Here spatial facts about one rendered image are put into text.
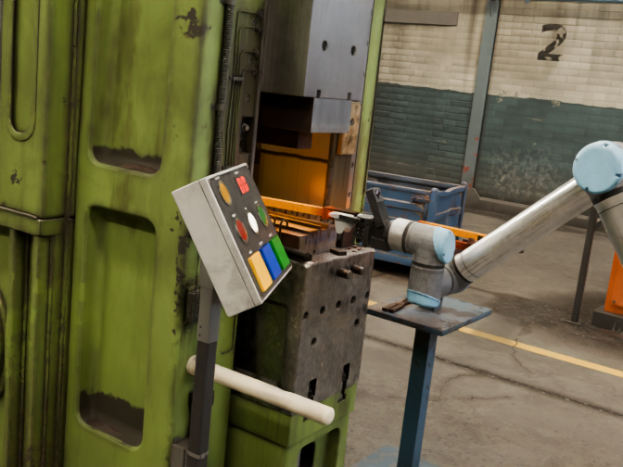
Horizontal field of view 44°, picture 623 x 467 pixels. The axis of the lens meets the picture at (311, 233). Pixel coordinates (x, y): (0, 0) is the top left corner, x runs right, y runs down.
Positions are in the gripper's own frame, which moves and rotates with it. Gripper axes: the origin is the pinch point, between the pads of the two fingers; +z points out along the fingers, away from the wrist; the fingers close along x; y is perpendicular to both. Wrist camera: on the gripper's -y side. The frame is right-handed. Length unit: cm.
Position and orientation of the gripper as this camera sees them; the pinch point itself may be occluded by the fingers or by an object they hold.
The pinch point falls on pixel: (335, 211)
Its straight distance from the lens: 225.3
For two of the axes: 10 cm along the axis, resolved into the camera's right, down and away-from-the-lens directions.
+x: 5.6, -1.0, 8.2
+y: -1.2, 9.7, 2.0
